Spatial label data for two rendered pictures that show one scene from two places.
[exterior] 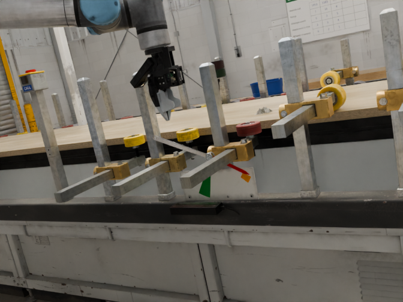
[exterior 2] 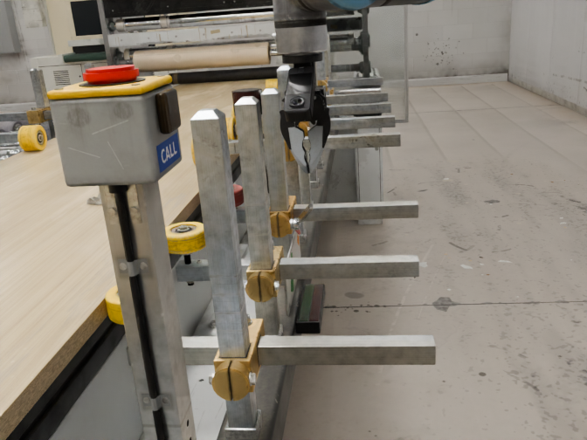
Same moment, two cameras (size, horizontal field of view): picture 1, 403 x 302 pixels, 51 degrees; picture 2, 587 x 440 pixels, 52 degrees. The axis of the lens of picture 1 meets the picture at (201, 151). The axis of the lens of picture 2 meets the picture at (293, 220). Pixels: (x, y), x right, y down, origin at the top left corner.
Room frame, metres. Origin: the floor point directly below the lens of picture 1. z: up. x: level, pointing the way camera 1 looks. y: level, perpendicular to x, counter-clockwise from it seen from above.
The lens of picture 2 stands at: (1.74, 1.05, 1.26)
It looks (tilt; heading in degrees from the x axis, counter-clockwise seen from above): 19 degrees down; 246
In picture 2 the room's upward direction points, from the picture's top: 4 degrees counter-clockwise
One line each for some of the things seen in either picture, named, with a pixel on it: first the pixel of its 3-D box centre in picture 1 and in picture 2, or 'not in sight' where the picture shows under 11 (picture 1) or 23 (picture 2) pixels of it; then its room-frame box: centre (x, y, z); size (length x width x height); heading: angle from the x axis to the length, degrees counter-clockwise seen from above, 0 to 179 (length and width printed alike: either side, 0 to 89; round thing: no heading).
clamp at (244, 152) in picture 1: (230, 151); (280, 216); (1.26, -0.09, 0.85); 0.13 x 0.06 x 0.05; 58
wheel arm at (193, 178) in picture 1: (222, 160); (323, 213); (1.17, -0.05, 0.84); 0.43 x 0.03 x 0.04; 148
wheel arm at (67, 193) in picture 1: (105, 176); (278, 351); (1.47, 0.35, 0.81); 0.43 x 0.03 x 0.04; 148
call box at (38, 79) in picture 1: (33, 82); (120, 134); (1.67, 0.58, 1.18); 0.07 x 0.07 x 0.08; 58
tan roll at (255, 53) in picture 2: not in sight; (236, 55); (0.49, -2.35, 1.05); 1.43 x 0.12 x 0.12; 148
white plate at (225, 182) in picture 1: (217, 184); (293, 265); (1.26, -0.03, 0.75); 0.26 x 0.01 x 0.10; 58
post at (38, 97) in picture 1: (51, 147); (167, 417); (1.67, 0.58, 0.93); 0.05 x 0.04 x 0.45; 58
